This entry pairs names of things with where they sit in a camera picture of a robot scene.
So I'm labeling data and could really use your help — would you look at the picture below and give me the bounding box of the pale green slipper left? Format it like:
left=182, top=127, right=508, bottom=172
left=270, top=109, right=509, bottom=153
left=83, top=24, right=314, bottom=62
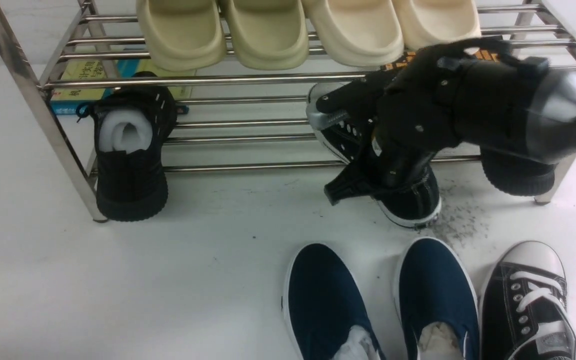
left=135, top=0, right=227, bottom=72

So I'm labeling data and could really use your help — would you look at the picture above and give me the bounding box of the navy slip-on shoe right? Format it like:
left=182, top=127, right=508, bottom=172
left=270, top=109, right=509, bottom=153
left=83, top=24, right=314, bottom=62
left=392, top=237, right=481, bottom=360

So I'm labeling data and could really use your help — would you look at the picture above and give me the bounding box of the cream slipper left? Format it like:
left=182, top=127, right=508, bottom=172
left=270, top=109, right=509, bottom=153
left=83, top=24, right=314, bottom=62
left=301, top=0, right=405, bottom=68

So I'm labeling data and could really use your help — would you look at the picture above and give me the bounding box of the yellow green book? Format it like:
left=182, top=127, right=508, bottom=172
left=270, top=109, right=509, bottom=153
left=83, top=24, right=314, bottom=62
left=50, top=59, right=196, bottom=116

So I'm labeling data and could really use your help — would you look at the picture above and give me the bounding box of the stainless steel shoe rack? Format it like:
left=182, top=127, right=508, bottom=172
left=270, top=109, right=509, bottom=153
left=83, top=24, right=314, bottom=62
left=0, top=0, right=576, bottom=224

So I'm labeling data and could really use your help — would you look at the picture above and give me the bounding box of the navy slip-on shoe left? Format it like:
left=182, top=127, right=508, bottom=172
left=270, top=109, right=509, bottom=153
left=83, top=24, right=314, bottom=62
left=281, top=243, right=386, bottom=360

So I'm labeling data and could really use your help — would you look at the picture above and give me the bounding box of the black knit sneaker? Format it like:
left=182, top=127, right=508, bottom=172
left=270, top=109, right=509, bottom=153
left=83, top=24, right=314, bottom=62
left=480, top=147, right=557, bottom=197
left=75, top=85, right=178, bottom=223

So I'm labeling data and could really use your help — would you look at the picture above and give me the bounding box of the black knit sneaker right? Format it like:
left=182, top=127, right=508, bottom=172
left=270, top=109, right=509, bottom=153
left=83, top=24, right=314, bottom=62
left=480, top=147, right=557, bottom=197

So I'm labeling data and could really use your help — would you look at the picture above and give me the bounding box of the black canvas sneaker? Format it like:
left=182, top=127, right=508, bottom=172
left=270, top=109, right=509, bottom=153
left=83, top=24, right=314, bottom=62
left=306, top=81, right=442, bottom=230
left=478, top=240, right=576, bottom=360

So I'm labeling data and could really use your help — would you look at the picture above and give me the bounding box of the black knit sneaker left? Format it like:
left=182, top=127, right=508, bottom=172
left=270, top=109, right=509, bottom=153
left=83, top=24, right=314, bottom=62
left=75, top=85, right=178, bottom=223

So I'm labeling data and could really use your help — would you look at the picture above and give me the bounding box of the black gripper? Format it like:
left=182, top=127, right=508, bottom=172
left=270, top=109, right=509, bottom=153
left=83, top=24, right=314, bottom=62
left=315, top=43, right=469, bottom=206

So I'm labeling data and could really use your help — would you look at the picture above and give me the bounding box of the cream slipper right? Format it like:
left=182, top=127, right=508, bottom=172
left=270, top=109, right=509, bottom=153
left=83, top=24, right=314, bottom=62
left=391, top=0, right=482, bottom=51

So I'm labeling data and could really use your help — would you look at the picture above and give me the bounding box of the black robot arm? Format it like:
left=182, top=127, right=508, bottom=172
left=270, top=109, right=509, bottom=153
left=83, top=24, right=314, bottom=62
left=306, top=38, right=576, bottom=205

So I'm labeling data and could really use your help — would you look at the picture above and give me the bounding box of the cream slipper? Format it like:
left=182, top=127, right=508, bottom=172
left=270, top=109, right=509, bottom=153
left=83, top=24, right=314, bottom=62
left=391, top=0, right=482, bottom=51
left=301, top=0, right=405, bottom=68

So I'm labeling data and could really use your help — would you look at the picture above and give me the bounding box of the pale green slipper right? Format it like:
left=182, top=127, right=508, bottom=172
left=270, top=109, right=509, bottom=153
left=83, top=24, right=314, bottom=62
left=218, top=0, right=309, bottom=71

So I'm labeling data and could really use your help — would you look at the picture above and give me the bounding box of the navy slip-on shoe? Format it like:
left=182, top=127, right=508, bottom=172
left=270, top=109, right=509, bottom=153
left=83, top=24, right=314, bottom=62
left=392, top=237, right=481, bottom=360
left=281, top=243, right=386, bottom=360

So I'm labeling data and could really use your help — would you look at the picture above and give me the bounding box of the pale green slipper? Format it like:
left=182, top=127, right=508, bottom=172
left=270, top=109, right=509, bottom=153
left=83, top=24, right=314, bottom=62
left=218, top=0, right=309, bottom=71
left=135, top=0, right=227, bottom=72

